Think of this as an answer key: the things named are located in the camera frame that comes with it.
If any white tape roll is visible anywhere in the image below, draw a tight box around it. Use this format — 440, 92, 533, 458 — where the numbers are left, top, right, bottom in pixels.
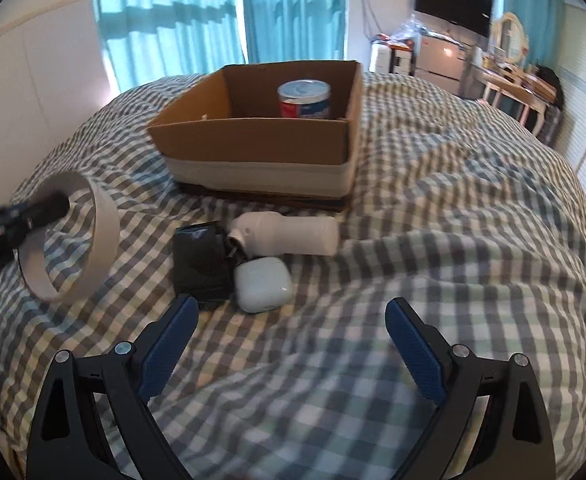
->
16, 171, 121, 304

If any black wallet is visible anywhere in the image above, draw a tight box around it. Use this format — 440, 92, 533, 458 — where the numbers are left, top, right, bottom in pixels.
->
171, 222, 233, 304

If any white earbuds case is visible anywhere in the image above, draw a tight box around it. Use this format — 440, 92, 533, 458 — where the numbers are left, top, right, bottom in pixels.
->
235, 257, 294, 314

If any white plug charger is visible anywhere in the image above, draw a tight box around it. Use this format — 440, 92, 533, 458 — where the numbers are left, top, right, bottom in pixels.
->
228, 211, 340, 258

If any brown cardboard box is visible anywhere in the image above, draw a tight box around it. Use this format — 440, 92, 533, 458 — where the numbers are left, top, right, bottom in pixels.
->
148, 61, 363, 211

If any wooden vanity desk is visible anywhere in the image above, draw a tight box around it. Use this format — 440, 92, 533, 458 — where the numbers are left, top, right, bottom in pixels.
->
473, 65, 558, 136

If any teal window curtain right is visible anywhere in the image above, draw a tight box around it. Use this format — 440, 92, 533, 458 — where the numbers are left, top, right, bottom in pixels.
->
243, 0, 346, 63

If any silver mini fridge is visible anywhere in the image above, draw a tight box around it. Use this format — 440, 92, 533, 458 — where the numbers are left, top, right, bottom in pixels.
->
415, 35, 464, 94

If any white hard suitcase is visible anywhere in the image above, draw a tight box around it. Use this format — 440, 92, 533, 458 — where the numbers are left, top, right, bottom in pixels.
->
369, 40, 412, 75

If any oval vanity mirror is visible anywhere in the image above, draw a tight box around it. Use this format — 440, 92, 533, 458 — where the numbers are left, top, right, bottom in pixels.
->
490, 12, 529, 64

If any teal curtain by wardrobe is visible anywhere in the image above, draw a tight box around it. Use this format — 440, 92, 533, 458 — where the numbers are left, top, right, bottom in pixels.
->
504, 0, 564, 68

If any black wall television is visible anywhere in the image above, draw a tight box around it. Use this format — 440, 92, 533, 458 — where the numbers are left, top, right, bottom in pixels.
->
415, 0, 494, 38

